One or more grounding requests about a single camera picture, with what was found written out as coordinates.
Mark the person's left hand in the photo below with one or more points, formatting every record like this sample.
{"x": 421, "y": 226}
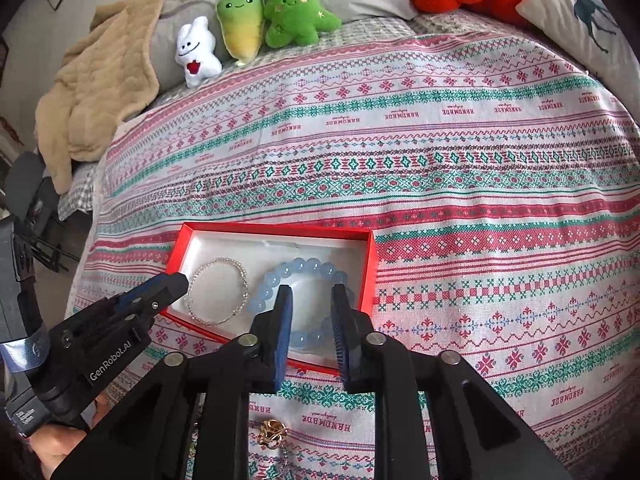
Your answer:
{"x": 52, "y": 443}

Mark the green carrot plush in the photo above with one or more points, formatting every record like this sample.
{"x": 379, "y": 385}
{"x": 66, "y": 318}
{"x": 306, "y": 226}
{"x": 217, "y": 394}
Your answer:
{"x": 242, "y": 26}

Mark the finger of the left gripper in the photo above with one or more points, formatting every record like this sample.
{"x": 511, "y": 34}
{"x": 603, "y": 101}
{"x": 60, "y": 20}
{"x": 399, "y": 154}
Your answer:
{"x": 155, "y": 294}

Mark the white bunny plush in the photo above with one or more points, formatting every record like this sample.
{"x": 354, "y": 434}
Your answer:
{"x": 195, "y": 47}

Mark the black chair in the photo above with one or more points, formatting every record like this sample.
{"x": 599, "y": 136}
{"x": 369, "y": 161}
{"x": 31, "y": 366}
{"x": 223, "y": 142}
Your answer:
{"x": 33, "y": 202}

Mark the red jewelry box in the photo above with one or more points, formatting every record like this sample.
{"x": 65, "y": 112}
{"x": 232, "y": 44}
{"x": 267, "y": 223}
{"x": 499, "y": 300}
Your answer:
{"x": 234, "y": 272}

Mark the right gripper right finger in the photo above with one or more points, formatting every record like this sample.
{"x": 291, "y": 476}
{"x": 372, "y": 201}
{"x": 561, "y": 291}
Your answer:
{"x": 358, "y": 362}

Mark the beige quilted blanket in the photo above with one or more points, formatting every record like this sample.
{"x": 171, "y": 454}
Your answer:
{"x": 105, "y": 78}

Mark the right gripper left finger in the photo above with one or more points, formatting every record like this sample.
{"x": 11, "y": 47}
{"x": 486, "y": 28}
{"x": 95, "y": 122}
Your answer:
{"x": 273, "y": 330}

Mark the gold hair clip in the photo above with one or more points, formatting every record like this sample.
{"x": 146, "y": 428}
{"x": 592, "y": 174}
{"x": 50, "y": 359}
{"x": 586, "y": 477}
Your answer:
{"x": 272, "y": 433}

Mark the patterned bed cloth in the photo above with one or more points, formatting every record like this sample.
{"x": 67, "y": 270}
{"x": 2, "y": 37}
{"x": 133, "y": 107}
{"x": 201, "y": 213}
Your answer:
{"x": 500, "y": 181}

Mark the green tree plush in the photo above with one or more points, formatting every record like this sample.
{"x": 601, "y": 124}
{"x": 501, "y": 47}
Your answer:
{"x": 297, "y": 22}

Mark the white deer pillow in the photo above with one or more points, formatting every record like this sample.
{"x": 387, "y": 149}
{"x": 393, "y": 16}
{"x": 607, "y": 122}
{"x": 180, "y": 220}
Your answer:
{"x": 587, "y": 31}

